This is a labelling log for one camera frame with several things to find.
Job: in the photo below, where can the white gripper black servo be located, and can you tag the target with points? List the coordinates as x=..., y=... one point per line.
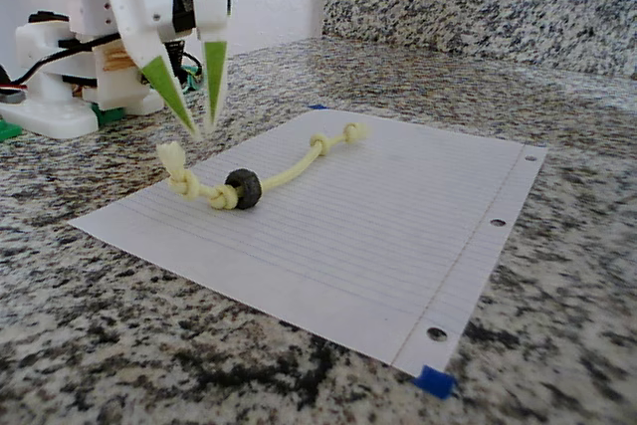
x=135, y=12

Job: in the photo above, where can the black hex nut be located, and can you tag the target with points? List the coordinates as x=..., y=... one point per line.
x=251, y=193

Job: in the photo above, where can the blue tape piece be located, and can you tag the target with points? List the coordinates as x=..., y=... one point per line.
x=434, y=381
x=318, y=107

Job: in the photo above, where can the lined white paper sheet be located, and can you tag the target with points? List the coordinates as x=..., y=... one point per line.
x=348, y=246

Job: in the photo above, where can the speckled granite backsplash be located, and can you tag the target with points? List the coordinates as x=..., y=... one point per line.
x=473, y=17

